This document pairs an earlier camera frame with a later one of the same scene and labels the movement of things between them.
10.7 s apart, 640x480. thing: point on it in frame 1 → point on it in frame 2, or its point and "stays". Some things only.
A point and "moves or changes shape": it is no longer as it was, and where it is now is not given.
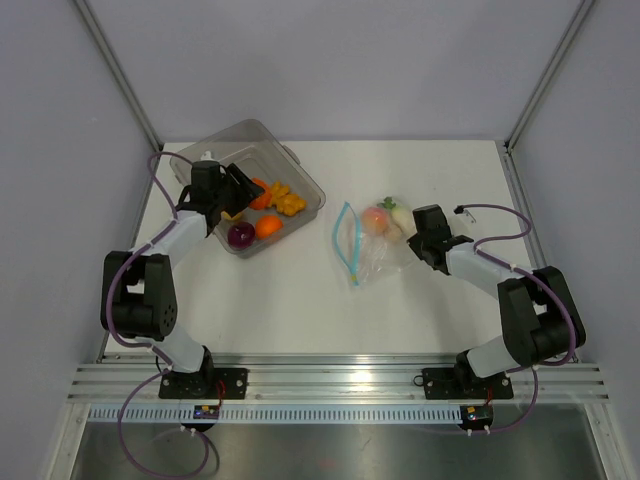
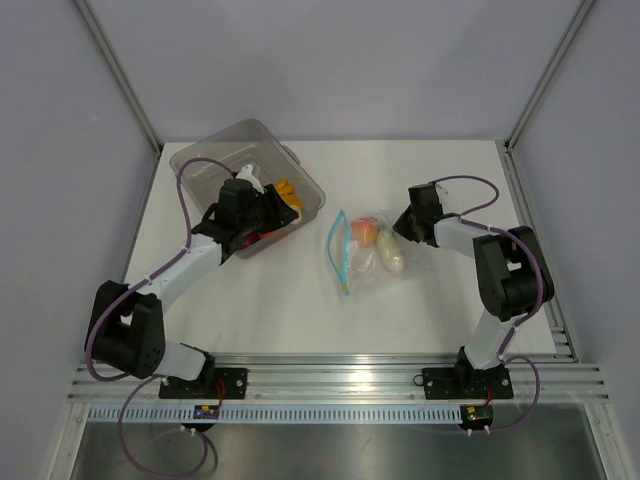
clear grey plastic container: x=260 y=154 stays
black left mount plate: x=213 y=383 stays
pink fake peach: x=375 y=220 → x=364 y=231
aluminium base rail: x=341 y=382 stays
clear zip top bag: x=375 y=246 moves or changes shape
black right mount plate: x=463 y=384 stays
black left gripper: x=245 y=191 → x=279 y=214
